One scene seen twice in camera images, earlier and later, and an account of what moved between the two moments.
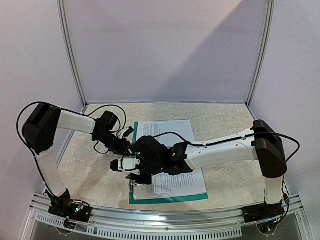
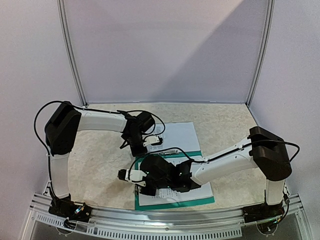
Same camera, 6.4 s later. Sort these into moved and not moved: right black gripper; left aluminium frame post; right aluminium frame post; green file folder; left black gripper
Moved: right black gripper; left black gripper; green file folder
Not moved: left aluminium frame post; right aluminium frame post
